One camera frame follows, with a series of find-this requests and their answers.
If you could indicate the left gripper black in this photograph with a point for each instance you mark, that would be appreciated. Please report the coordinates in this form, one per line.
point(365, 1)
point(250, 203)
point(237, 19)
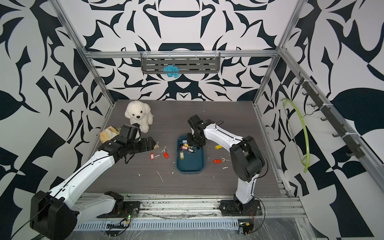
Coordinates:
point(146, 147)

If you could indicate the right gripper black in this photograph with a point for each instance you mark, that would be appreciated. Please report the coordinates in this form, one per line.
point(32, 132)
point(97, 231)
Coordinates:
point(191, 143)

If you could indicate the teal plastic storage box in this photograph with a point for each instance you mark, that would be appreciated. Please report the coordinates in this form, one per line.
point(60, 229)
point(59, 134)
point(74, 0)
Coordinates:
point(193, 163)

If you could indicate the red white tag key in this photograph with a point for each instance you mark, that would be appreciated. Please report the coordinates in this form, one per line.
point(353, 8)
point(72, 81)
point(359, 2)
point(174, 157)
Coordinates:
point(153, 156)

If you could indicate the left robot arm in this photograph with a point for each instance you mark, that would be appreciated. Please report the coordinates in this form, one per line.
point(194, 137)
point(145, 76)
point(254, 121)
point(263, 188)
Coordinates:
point(55, 214)

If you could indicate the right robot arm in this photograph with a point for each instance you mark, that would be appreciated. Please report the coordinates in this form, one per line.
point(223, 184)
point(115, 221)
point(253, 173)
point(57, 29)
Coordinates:
point(247, 159)

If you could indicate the yellow paper bag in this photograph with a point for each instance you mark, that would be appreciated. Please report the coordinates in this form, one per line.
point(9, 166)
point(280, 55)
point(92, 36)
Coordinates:
point(108, 134)

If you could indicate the white plush dog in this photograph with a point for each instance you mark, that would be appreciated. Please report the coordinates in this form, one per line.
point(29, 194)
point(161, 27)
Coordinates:
point(140, 113)

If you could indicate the blue scrunchie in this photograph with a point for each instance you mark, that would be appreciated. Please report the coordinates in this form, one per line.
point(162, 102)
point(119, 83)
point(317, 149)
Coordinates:
point(172, 71)

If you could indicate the green hoop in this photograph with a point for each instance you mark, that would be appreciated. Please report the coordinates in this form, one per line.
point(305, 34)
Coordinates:
point(305, 160)

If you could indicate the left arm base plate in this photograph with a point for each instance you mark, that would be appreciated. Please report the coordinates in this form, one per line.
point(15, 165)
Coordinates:
point(123, 210)

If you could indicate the grey metal wall shelf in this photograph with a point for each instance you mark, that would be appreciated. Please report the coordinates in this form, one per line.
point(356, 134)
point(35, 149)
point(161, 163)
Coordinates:
point(188, 62)

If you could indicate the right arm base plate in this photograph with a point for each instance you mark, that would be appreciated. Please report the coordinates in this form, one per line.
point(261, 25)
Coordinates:
point(236, 208)

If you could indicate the white cable duct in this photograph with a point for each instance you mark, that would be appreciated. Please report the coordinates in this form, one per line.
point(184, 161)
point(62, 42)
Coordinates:
point(151, 225)

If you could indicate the black wall hook rail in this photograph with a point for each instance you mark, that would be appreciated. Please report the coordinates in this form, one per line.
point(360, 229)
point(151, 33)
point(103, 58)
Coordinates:
point(332, 116)

